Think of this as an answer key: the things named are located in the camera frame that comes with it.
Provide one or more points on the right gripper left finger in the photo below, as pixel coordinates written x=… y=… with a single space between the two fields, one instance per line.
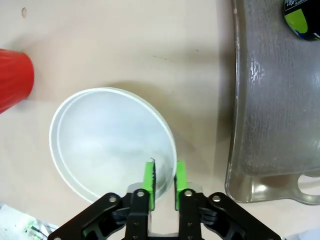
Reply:
x=140 y=207

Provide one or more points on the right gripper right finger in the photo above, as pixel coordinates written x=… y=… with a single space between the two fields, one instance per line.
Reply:
x=186 y=207

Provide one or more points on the white plastic bowl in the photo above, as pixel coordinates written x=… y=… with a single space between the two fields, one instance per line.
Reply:
x=105 y=140

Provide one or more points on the black Pepsi can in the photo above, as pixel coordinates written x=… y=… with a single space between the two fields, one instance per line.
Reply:
x=301 y=20

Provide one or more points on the white clutter with green marks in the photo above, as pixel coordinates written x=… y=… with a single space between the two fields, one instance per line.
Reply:
x=20 y=222

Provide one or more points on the brown plastic tray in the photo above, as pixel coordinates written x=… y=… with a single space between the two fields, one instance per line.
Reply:
x=277 y=112

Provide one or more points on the red plastic cup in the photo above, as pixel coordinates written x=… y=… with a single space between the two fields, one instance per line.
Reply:
x=12 y=80

